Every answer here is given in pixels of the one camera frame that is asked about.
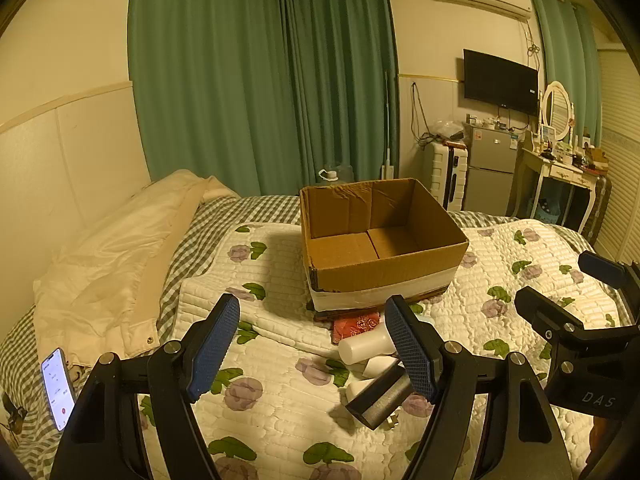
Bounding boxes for cardboard box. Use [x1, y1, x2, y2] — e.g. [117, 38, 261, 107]
[299, 178, 470, 314]

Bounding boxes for blue patterned stool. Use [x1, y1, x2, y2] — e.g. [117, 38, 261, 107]
[531, 181, 564, 224]

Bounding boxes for dark charging cable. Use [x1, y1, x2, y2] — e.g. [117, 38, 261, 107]
[1, 391, 27, 435]

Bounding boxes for white louvered door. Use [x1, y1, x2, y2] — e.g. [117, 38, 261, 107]
[596, 44, 640, 263]

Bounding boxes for hanging black cable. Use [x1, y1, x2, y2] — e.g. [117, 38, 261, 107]
[410, 81, 432, 147]

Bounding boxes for dark green curtain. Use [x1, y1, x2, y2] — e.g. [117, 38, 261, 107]
[277, 0, 401, 197]
[128, 0, 302, 199]

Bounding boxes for floral quilted blanket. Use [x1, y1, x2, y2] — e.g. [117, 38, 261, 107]
[135, 222, 632, 480]

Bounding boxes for cream duvet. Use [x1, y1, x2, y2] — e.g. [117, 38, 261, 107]
[33, 169, 242, 370]

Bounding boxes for light green curtain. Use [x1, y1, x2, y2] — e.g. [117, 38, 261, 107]
[529, 0, 604, 153]

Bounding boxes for white dressing table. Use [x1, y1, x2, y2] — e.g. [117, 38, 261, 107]
[514, 139, 609, 235]

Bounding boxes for silver small fridge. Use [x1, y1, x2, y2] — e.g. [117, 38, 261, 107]
[464, 123, 522, 214]

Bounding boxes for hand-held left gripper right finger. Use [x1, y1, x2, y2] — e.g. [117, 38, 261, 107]
[384, 294, 574, 480]

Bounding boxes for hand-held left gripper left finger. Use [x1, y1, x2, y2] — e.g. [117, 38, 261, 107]
[50, 293, 241, 480]

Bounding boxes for grey rectangular block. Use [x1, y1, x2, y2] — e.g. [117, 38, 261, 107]
[347, 362, 417, 431]

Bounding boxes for smartphone with lit screen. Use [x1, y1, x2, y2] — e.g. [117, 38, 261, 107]
[40, 347, 79, 432]

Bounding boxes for white suitcase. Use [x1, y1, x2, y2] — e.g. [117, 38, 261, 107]
[424, 140, 471, 212]

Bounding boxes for small white plastic bottle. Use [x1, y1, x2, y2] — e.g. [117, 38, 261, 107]
[361, 355, 402, 380]

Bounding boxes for clear plastic bag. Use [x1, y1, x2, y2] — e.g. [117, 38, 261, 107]
[431, 119, 469, 144]

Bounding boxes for oval white vanity mirror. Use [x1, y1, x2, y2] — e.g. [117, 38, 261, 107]
[541, 81, 576, 144]

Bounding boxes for white plastic jar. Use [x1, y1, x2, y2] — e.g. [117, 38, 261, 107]
[345, 377, 383, 404]

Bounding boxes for brown suitcase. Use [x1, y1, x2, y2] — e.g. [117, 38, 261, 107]
[581, 172, 614, 247]

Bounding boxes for clear water jug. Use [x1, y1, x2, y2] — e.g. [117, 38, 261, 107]
[318, 163, 356, 185]

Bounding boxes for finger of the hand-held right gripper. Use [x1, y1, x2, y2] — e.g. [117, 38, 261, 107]
[514, 285, 603, 377]
[578, 251, 640, 313]

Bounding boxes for large white plastic bottle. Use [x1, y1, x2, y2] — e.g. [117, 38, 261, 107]
[338, 321, 401, 365]

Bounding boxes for red patterned packet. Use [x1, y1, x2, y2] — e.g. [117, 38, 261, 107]
[332, 312, 386, 345]

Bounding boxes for wall-mounted black television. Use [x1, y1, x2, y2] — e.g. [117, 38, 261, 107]
[462, 48, 540, 116]

